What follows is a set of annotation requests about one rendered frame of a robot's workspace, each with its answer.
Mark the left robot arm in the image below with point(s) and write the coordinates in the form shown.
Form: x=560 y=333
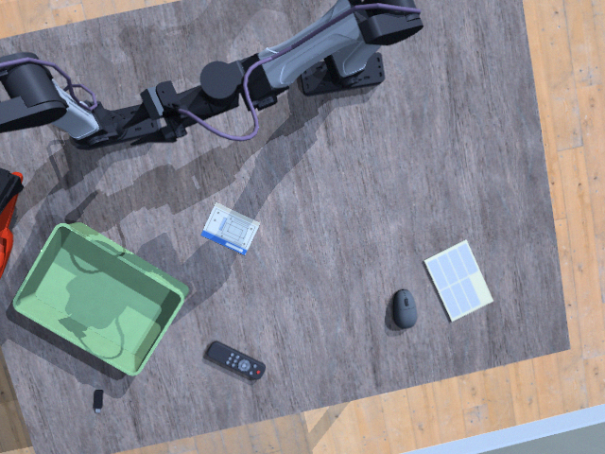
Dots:
x=354 y=36

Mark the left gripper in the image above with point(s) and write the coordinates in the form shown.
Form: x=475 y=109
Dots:
x=192 y=98

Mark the light green plastic litter pan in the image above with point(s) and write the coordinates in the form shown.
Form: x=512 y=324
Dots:
x=111 y=309

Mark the dark grey computer mouse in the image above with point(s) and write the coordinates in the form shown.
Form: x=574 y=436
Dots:
x=404 y=309

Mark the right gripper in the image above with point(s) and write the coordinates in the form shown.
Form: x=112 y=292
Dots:
x=7 y=183

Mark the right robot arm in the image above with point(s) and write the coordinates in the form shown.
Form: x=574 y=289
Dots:
x=37 y=103

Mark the black remote control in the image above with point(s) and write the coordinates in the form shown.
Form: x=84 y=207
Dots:
x=236 y=360

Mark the orange-red scoop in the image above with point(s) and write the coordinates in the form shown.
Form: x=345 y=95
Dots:
x=6 y=239

